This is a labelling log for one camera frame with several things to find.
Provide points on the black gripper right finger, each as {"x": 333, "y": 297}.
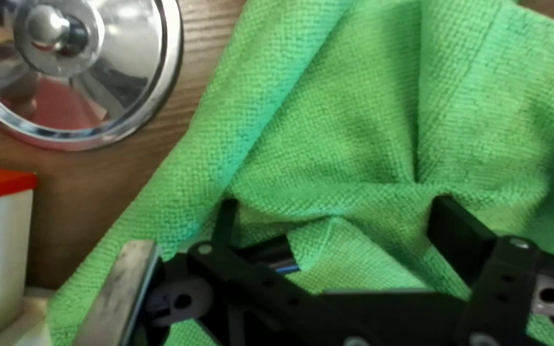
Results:
{"x": 514, "y": 289}

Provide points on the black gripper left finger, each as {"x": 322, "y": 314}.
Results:
{"x": 250, "y": 301}

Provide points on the green microfiber cloth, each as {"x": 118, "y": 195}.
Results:
{"x": 379, "y": 128}

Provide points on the shiny metal pot lid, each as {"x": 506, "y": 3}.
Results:
{"x": 71, "y": 70}

